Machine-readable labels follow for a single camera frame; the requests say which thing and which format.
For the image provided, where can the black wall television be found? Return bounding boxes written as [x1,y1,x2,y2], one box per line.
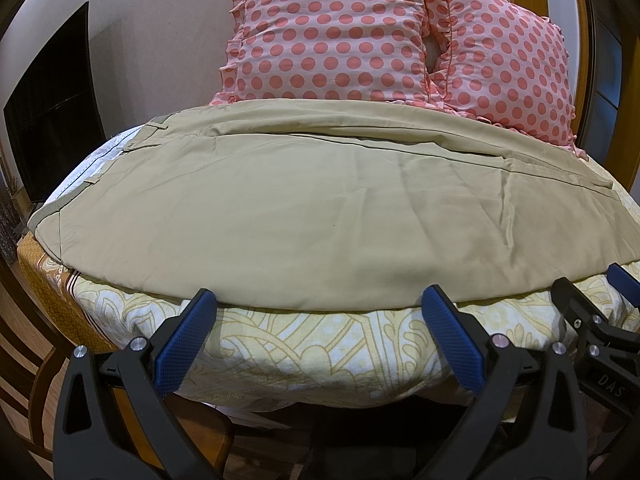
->
[3,2,106,203]

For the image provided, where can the pink polka dot pillow left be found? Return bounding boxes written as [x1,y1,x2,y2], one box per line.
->
[213,0,444,110]

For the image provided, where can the pink polka dot pillow right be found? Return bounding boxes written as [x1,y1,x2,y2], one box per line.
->
[424,0,585,157]

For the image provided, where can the yellow patterned bed sheet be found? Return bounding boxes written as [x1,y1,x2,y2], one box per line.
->
[17,127,640,424]

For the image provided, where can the beige khaki pants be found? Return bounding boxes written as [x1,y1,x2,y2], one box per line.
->
[29,100,639,312]

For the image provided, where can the pink polka dot pillow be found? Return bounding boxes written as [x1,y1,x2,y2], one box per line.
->
[213,0,444,110]
[424,0,585,157]

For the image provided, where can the wooden chair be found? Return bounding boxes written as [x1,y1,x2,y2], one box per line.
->
[1,262,70,479]

